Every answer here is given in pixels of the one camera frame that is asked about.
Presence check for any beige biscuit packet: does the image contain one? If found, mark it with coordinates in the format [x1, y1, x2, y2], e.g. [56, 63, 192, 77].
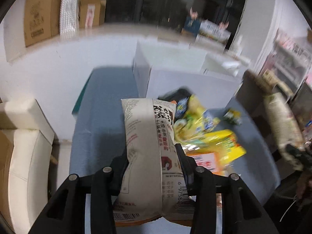
[263, 92, 304, 154]

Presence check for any white printed snack bag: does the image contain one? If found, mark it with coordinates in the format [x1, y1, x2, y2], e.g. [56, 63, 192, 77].
[114, 98, 195, 225]

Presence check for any pale yellow snack bag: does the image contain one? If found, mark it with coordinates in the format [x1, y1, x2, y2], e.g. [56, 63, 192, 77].
[174, 95, 220, 142]

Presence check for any black yellow chips bag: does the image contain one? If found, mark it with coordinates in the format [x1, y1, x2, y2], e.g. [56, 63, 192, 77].
[158, 87, 192, 105]

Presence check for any orange Indian cake packet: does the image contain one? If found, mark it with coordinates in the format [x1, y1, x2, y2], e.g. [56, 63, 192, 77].
[113, 151, 217, 227]

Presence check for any long green snack packet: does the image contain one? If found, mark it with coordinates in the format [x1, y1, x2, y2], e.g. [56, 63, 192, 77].
[223, 108, 242, 125]

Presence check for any person's right hand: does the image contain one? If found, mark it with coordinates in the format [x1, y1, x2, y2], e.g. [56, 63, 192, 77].
[296, 170, 311, 212]

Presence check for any wooden side shelf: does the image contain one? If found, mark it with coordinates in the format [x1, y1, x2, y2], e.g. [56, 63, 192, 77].
[241, 69, 293, 103]

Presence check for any yellow green small carton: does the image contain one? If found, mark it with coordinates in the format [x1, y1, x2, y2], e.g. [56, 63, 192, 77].
[262, 69, 293, 97]

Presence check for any cream leather sofa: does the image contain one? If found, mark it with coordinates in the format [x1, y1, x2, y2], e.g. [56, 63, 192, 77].
[1, 99, 54, 233]

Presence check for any white open cardboard box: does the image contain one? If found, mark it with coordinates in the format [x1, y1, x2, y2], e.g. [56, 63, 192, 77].
[133, 41, 243, 109]

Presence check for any clear plastic drawer organizer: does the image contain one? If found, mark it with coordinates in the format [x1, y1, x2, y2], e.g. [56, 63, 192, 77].
[260, 29, 311, 94]

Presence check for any yellow tissue pack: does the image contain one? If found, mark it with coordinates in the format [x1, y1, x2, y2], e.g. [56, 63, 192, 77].
[221, 60, 245, 78]

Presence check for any white plastic bottle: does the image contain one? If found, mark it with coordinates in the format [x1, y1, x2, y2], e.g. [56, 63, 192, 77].
[231, 35, 243, 57]

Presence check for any printed landscape gift box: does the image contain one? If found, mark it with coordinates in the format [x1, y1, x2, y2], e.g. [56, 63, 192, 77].
[196, 20, 231, 45]

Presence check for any dark blue small box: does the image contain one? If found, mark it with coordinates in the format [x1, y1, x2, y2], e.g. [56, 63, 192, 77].
[181, 16, 201, 37]

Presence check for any small brown cardboard box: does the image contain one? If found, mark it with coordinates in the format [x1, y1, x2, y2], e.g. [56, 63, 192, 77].
[79, 0, 106, 29]

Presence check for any white dotted paper bag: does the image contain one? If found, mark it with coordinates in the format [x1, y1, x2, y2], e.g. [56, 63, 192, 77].
[59, 0, 80, 39]

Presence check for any large brown cardboard box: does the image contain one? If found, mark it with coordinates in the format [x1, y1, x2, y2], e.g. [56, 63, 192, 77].
[24, 0, 61, 47]

